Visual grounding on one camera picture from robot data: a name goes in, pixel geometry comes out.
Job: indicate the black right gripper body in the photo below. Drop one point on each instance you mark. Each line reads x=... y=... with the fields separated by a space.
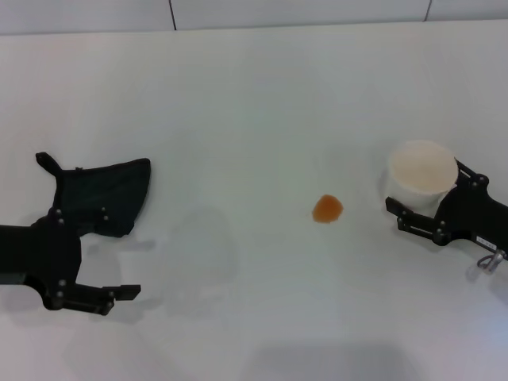
x=472 y=218

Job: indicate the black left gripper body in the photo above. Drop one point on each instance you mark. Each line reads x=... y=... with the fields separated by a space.
x=39 y=254

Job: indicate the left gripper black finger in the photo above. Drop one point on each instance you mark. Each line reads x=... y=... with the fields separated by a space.
x=91 y=299
x=104 y=214

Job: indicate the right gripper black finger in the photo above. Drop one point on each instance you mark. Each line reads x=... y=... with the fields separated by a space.
x=416 y=226
x=472 y=180

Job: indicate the dark cloth rag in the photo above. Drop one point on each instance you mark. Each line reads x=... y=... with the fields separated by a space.
x=103 y=186

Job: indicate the white paper cup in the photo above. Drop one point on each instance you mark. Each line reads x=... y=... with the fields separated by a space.
x=420 y=170

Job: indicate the orange liquid stain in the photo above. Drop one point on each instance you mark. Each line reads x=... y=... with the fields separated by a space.
x=328 y=209

